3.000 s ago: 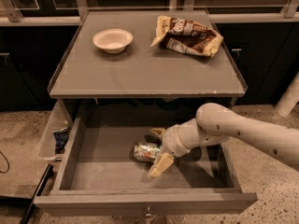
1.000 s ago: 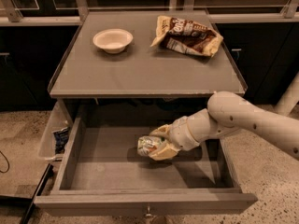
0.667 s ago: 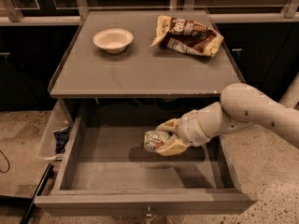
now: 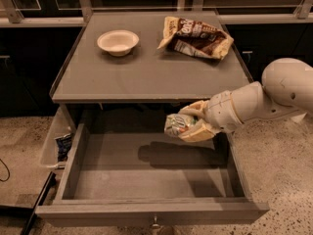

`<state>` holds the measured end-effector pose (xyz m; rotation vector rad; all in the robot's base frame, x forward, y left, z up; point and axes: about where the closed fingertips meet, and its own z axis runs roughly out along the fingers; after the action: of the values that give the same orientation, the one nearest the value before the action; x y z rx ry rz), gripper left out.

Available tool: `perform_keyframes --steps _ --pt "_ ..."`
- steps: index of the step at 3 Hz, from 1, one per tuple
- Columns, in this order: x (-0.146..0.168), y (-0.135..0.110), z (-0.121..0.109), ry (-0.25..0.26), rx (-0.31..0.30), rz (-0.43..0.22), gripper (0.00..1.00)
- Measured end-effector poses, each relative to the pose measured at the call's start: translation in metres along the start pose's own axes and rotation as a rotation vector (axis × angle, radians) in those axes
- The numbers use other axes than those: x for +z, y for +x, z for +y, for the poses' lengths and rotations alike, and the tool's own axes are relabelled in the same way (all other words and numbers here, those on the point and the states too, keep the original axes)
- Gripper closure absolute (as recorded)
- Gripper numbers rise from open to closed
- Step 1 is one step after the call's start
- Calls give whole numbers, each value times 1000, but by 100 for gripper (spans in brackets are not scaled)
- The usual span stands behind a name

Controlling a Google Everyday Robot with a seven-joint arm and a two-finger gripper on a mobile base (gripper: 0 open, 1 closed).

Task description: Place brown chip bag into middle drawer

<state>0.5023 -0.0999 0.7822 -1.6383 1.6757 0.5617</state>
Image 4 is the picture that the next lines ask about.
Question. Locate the white paper bowl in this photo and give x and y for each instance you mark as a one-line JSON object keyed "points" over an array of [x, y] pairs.
{"points": [[118, 43]]}

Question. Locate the metal drawer knob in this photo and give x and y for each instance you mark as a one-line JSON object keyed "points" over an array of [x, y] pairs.
{"points": [[155, 224]]}

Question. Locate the blue snack packet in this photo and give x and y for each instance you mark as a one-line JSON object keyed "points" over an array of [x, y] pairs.
{"points": [[64, 145]]}

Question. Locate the grey cabinet with flat top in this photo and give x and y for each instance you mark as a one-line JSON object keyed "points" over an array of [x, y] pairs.
{"points": [[147, 74]]}

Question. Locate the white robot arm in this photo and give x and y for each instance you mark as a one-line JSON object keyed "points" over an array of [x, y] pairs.
{"points": [[284, 91]]}

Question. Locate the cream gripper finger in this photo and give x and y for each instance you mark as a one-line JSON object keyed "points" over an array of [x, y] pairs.
{"points": [[201, 131], [197, 109]]}

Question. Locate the green white soda can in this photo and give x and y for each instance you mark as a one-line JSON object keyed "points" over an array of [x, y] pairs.
{"points": [[176, 124]]}

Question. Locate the metal railing frame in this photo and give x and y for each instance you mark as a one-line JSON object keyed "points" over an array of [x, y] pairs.
{"points": [[227, 11]]}

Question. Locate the black floor strip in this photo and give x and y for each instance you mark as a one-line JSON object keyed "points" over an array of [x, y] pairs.
{"points": [[50, 181]]}

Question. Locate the brown chip bag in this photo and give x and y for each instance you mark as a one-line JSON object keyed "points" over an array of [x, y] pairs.
{"points": [[195, 38]]}

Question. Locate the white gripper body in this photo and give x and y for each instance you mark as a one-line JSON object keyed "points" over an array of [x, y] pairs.
{"points": [[221, 112]]}

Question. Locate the clear plastic bin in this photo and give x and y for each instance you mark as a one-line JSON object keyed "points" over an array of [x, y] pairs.
{"points": [[59, 127]]}

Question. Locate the open grey middle drawer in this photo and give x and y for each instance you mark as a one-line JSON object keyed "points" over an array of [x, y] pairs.
{"points": [[115, 178]]}

